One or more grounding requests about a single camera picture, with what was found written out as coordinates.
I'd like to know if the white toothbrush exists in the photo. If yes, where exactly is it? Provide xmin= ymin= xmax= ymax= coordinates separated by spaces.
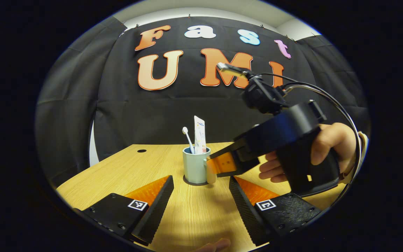
xmin=182 ymin=127 xmax=196 ymax=154

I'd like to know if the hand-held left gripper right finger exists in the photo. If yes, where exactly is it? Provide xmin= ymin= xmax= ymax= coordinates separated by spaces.
xmin=229 ymin=176 xmax=325 ymax=246

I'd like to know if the silver braided cable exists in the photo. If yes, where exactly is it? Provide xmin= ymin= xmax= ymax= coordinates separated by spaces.
xmin=283 ymin=83 xmax=359 ymax=140

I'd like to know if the dark round coaster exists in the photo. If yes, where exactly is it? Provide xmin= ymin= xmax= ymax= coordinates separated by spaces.
xmin=183 ymin=175 xmax=210 ymax=186

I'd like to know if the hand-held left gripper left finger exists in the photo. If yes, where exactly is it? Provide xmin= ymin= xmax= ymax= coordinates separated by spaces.
xmin=74 ymin=175 xmax=175 ymax=246

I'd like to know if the black cable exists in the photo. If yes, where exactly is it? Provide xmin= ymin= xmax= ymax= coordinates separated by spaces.
xmin=257 ymin=72 xmax=362 ymax=189

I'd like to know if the black backdrop cloth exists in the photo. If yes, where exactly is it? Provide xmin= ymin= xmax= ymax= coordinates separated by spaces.
xmin=35 ymin=16 xmax=370 ymax=186

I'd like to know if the light blue cup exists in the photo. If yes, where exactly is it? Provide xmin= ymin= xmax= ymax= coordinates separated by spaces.
xmin=182 ymin=146 xmax=217 ymax=185

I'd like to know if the wooden desktop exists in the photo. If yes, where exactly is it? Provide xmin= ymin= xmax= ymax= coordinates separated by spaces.
xmin=56 ymin=142 xmax=349 ymax=252

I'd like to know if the white toothpaste tube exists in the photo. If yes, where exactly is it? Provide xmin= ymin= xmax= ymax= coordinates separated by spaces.
xmin=193 ymin=115 xmax=207 ymax=154

